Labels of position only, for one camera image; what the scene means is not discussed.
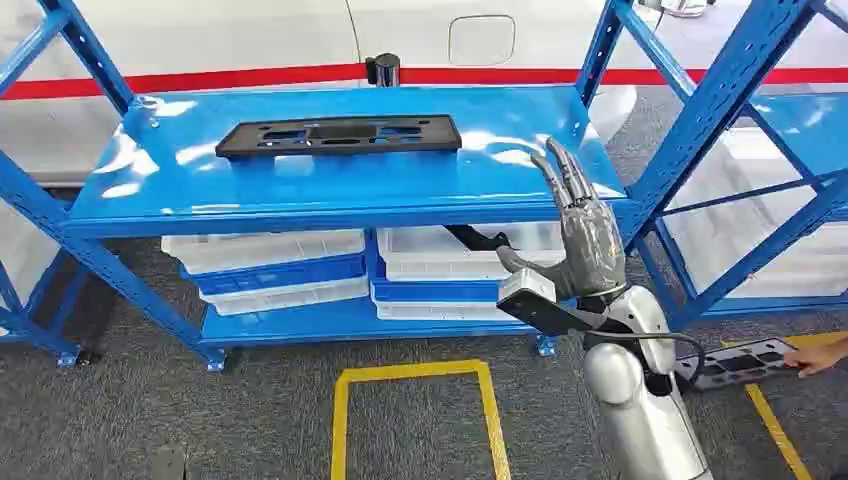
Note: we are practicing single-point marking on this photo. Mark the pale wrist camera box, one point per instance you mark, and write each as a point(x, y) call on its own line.
point(526, 288)

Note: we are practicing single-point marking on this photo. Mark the black and silver cylinder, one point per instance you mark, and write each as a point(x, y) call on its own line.
point(384, 69)

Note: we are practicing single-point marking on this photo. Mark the black plastic part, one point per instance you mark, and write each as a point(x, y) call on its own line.
point(477, 238)

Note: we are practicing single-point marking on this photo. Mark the person's hand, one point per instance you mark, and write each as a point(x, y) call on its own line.
point(821, 356)

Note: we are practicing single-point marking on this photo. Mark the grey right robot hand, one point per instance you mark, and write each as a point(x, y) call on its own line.
point(593, 252)

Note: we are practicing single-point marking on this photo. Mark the white car body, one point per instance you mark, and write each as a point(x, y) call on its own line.
point(199, 33)

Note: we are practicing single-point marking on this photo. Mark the black plastic mounting plate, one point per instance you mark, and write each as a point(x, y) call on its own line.
point(338, 136)
point(735, 364)

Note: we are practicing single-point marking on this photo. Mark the white plastic crate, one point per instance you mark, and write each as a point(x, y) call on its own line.
point(265, 248)
point(285, 297)
point(430, 255)
point(762, 252)
point(23, 252)
point(430, 311)

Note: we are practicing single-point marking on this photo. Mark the blue steel shelf rack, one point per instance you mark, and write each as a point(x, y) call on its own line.
point(808, 126)
point(371, 185)
point(40, 341)

